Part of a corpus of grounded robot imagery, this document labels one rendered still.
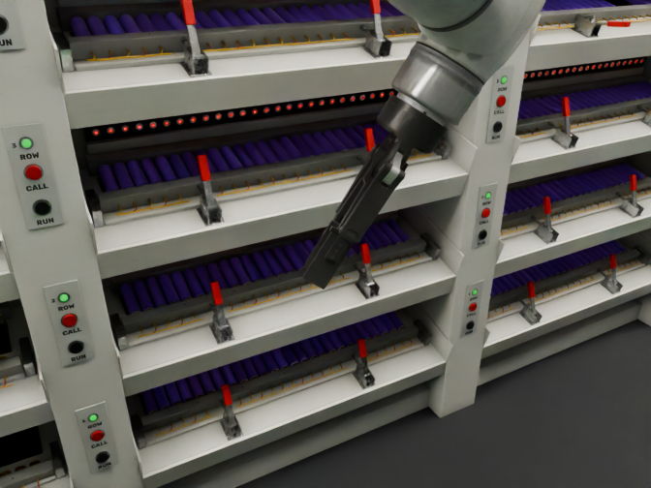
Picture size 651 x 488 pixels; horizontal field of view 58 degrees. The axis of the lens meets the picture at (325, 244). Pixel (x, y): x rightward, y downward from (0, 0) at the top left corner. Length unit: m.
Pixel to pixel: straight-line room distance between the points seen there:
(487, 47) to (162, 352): 0.61
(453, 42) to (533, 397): 0.96
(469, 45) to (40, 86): 0.45
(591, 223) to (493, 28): 0.82
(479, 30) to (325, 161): 0.39
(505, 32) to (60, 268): 0.58
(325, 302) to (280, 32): 0.44
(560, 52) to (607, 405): 0.77
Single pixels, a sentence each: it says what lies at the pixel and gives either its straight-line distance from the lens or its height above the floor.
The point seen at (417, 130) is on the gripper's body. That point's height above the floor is 0.72.
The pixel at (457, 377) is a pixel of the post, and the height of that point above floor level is 0.10.
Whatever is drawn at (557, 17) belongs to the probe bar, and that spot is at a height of 0.78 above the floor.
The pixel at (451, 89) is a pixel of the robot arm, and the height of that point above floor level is 0.76.
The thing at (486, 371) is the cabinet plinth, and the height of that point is 0.03.
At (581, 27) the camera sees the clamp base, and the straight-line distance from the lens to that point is 1.17.
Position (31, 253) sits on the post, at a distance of 0.78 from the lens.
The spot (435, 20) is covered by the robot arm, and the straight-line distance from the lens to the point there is 0.60.
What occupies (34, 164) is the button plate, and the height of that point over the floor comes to 0.68.
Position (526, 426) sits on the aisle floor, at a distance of 1.35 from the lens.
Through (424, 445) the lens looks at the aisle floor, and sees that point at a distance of 1.26.
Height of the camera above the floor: 0.90
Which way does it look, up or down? 27 degrees down
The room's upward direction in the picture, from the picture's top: straight up
